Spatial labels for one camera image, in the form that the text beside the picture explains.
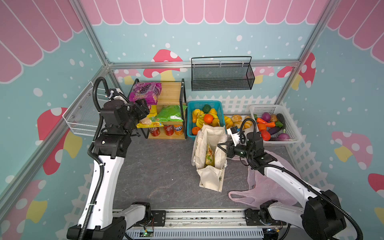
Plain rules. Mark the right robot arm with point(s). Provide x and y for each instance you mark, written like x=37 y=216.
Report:
x=320 y=214

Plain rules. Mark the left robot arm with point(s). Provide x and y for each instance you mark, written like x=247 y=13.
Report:
x=118 y=118

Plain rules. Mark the green avocado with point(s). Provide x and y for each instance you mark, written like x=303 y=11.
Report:
x=206 y=109

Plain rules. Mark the beige canvas tote bag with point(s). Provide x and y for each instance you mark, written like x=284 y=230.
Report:
x=211 y=178

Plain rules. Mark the red tomato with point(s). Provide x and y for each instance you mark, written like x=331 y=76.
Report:
x=266 y=136

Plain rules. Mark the green snack bag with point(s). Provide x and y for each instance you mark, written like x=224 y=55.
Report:
x=171 y=113

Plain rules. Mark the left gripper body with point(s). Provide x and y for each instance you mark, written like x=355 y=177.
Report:
x=137 y=111

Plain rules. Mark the brown potato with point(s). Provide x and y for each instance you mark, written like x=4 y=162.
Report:
x=274 y=118

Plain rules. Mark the yellow chips bag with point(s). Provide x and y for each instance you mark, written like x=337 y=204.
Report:
x=150 y=121

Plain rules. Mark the round beige bread bun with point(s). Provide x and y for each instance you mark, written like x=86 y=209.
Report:
x=237 y=118

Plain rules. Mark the pink plastic grocery bag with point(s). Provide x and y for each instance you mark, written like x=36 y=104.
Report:
x=261 y=189

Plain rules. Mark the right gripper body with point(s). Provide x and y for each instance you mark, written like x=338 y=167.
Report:
x=229 y=149

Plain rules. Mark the small striped bread roll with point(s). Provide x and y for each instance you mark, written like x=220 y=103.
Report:
x=247 y=124

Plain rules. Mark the purple onion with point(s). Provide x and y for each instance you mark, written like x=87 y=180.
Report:
x=266 y=117
x=284 y=137

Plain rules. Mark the wooden black-frame shelf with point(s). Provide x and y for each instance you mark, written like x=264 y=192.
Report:
x=173 y=93

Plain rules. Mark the purple candy bag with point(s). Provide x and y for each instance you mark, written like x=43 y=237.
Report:
x=148 y=91

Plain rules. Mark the orange soda can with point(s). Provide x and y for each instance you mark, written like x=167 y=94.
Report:
x=178 y=129

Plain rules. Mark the purple onion back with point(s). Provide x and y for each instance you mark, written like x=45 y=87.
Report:
x=266 y=117

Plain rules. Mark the dark purple eggplant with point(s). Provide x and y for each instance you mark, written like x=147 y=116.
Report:
x=275 y=130

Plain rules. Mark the red soda can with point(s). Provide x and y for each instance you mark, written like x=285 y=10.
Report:
x=155 y=131
x=169 y=130

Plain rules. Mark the banana bunch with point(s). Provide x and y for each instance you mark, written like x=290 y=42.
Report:
x=198 y=118

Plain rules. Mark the orange carrot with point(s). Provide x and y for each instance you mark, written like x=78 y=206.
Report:
x=263 y=125

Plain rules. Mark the orange tangerine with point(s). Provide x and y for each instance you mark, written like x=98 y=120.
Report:
x=195 y=130

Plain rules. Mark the black mesh wall basket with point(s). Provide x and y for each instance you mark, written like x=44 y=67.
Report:
x=222 y=73

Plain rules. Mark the teal plastic fruit basket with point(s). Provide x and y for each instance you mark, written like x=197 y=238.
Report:
x=199 y=105

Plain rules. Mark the yellow snack bag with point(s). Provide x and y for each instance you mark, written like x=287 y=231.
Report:
x=210 y=157

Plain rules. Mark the purple onion front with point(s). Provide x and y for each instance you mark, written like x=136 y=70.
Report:
x=284 y=137

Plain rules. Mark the orange tomato fruit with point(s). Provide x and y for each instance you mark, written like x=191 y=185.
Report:
x=208 y=119

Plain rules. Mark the striped yellow bread roll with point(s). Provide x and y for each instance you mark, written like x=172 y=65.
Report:
x=228 y=122

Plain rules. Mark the white wire wall basket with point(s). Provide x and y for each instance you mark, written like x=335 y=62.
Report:
x=82 y=116

